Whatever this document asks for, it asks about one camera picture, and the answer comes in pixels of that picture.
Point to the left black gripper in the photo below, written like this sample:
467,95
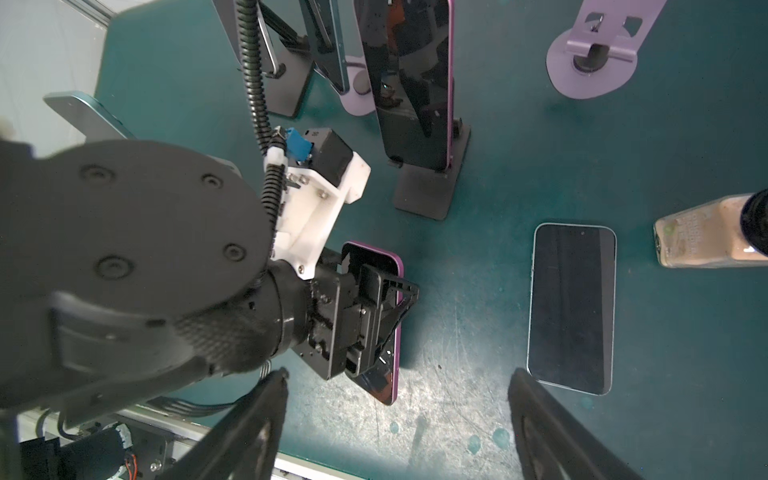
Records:
351,318

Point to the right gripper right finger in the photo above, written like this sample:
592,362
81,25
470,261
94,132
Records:
551,443

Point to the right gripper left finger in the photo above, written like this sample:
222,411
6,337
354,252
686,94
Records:
245,443

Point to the green-edged phone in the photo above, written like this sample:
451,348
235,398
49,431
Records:
88,116
572,307

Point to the grey round stand front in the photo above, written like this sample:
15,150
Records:
599,53

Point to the grey round stand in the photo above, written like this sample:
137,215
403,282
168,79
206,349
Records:
358,100
599,53

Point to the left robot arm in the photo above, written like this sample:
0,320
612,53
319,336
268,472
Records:
131,267

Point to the black stand right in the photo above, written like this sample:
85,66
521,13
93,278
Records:
429,193

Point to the black stand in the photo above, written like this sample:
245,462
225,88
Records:
429,193
287,64

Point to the grey round stand back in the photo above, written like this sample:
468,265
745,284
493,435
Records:
358,100

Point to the black stand back left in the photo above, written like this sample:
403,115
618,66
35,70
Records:
287,64

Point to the back middle black phone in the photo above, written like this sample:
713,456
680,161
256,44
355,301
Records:
324,34

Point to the green table mat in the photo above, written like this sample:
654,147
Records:
689,391

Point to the small jar black lid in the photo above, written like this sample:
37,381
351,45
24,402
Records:
728,232

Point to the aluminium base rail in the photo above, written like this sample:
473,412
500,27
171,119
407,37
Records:
159,441

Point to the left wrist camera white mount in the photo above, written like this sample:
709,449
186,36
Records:
320,174

